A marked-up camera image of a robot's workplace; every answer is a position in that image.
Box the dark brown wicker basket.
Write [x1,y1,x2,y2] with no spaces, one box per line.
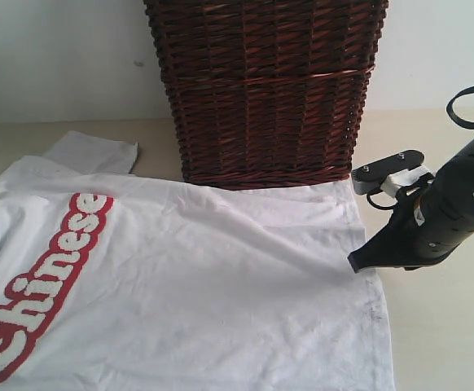
[145,0,388,190]

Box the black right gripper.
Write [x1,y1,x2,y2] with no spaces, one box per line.
[348,191,432,273]

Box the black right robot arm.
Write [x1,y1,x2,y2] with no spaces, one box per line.
[348,139,474,272]

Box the white t-shirt red lettering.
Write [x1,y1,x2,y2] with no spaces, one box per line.
[0,132,395,390]

